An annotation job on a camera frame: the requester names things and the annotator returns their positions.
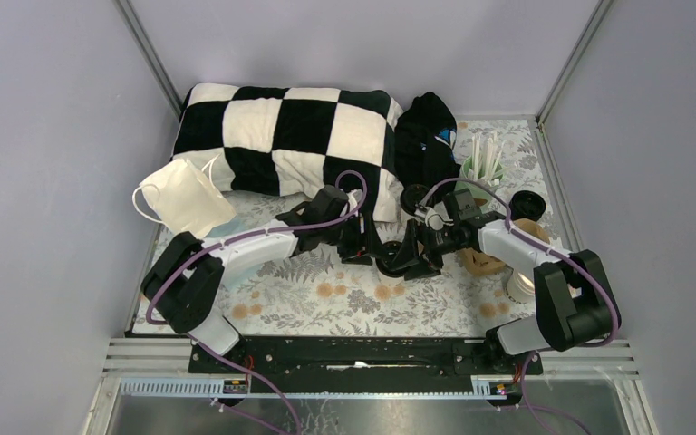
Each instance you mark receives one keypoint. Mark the white paper bag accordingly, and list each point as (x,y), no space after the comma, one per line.
(182,198)

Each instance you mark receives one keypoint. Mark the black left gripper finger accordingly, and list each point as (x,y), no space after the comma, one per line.
(372,246)
(362,259)

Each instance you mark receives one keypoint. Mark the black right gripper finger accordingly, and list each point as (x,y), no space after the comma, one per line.
(420,272)
(409,254)

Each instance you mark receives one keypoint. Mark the floral table mat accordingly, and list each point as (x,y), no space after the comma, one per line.
(315,294)

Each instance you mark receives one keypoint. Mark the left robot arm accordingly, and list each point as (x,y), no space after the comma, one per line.
(183,284)

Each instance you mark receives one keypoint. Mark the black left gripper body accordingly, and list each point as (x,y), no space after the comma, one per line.
(350,242)

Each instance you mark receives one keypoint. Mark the brown cardboard cup carrier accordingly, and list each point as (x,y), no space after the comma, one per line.
(479,264)

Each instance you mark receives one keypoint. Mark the black cloth bundle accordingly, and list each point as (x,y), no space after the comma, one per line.
(425,136)

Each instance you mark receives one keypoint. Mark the black white checkered pillow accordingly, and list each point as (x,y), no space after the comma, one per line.
(284,141)

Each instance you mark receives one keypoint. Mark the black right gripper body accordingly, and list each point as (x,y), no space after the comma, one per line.
(439,243)

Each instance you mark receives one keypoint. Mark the light blue napkin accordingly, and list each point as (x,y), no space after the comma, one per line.
(233,226)

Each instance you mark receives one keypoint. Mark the stack of paper cups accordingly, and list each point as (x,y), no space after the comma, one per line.
(520,289)

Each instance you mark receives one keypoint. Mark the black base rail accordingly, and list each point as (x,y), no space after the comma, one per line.
(311,364)

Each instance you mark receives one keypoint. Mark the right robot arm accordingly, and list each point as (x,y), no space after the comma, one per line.
(574,304)

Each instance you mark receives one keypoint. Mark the stack of black lids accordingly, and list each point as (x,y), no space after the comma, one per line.
(526,204)

